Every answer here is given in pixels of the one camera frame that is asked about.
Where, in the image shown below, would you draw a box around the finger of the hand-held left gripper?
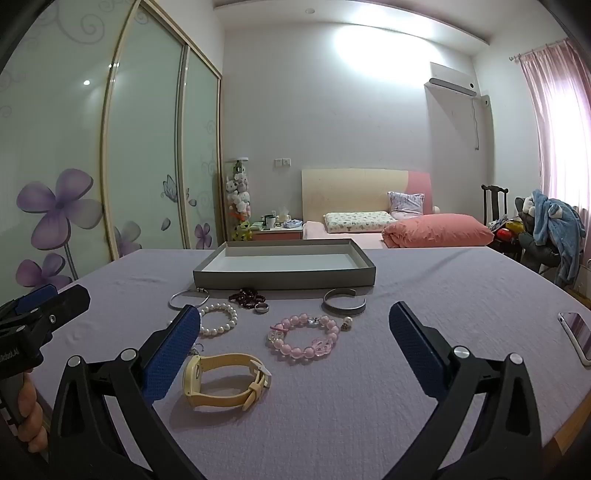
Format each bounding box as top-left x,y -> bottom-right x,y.
16,284 -> 92,346
0,284 -> 58,320

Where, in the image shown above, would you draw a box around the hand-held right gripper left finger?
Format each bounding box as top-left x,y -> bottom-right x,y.
48,304 -> 208,480

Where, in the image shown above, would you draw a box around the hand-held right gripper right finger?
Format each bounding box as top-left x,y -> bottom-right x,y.
389,301 -> 543,480

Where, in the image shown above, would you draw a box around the cream strap wristwatch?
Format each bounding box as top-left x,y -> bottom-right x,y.
182,353 -> 272,412

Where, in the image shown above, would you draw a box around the thin silver bangle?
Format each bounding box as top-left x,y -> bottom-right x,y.
168,288 -> 211,311

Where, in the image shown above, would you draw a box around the white pearl bracelet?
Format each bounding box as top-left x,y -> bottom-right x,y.
198,302 -> 238,337

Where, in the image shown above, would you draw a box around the pink bead bracelet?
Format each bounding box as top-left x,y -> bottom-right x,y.
265,313 -> 340,365

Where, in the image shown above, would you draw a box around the grey shallow tray box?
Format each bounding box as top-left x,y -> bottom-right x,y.
193,239 -> 377,291

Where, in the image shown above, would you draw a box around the person's left hand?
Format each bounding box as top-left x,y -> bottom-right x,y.
15,371 -> 49,454

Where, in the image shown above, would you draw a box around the purple table cloth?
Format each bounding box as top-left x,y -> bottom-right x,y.
32,247 -> 591,480

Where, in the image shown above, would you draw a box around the pink folded quilt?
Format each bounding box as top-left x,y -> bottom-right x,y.
381,213 -> 495,249

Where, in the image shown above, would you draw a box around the white printed pillow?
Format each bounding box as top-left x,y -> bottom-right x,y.
322,211 -> 399,233

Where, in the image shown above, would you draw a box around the small floral pillow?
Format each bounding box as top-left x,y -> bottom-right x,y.
387,191 -> 426,220

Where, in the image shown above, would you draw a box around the red and yellow toys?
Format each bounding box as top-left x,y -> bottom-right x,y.
489,219 -> 525,241

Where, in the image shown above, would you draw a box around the grey chair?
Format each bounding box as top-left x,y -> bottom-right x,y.
515,196 -> 573,278

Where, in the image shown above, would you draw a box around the pink white nightstand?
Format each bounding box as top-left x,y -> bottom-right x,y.
252,225 -> 305,241

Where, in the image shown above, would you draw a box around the smartphone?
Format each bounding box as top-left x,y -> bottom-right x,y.
558,311 -> 591,361

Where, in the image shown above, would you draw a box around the dark wooden chair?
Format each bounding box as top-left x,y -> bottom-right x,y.
481,184 -> 509,227

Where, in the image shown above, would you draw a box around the clear tube of plush toys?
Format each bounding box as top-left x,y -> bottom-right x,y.
225,159 -> 254,243

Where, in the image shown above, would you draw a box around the bed with cream pink headboard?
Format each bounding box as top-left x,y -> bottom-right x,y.
301,168 -> 490,250

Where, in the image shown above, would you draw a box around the floral glass sliding wardrobe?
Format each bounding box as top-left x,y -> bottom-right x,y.
0,0 -> 225,296

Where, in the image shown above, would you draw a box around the blue garment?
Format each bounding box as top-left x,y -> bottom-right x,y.
526,189 -> 587,288

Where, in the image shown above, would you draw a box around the pink curtain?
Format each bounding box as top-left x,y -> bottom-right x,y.
519,39 -> 591,296

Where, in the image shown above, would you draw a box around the white air conditioner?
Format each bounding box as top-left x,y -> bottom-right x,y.
425,62 -> 477,97

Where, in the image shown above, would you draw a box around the curtain rod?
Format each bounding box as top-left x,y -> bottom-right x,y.
509,39 -> 573,63

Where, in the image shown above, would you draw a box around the silver cuff bracelet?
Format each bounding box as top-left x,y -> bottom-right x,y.
322,287 -> 367,317

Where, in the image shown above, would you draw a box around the dark red bead bracelet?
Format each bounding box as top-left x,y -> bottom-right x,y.
228,287 -> 265,306

